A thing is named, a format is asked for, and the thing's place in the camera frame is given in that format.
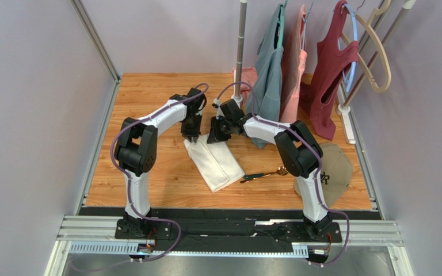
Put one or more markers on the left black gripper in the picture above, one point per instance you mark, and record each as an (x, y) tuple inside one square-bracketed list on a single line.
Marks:
[(195, 133)]

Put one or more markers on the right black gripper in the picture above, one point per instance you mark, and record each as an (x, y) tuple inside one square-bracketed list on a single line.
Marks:
[(218, 130)]

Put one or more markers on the white cloth napkin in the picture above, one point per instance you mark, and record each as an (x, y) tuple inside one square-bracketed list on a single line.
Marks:
[(215, 162)]

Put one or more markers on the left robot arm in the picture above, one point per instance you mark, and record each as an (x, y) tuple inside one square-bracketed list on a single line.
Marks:
[(134, 153)]

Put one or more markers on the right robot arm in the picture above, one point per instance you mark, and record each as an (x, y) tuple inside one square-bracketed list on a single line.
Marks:
[(298, 149)]

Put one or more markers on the grey-blue hanging shirt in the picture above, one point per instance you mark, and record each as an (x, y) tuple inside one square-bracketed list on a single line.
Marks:
[(264, 100)]

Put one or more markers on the salmon pink hanging shirt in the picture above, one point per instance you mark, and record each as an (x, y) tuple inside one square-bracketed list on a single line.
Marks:
[(293, 66)]

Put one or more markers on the tan baseball cap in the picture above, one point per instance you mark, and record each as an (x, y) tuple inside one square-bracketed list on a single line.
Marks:
[(336, 173)]

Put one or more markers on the teal hanger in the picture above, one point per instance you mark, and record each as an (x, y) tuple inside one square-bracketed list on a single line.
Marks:
[(280, 25)]

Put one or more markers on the dark red tank top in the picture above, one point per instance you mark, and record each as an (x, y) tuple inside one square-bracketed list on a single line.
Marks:
[(318, 100)]

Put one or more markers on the light blue hanger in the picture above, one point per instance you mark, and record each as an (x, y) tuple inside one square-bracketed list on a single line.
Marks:
[(349, 74)]

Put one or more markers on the metal clothes rack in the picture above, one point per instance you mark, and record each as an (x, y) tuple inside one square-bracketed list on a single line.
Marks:
[(343, 108)]

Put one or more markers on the gold utensil dark handle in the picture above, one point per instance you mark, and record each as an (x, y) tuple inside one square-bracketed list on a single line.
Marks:
[(251, 177)]

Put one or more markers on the gold fork green handle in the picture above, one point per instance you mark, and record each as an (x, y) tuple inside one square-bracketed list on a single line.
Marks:
[(280, 171)]

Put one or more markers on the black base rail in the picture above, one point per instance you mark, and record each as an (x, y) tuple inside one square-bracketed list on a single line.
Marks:
[(219, 230)]

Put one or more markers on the aluminium frame post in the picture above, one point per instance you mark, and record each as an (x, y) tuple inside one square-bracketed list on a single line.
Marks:
[(87, 23)]

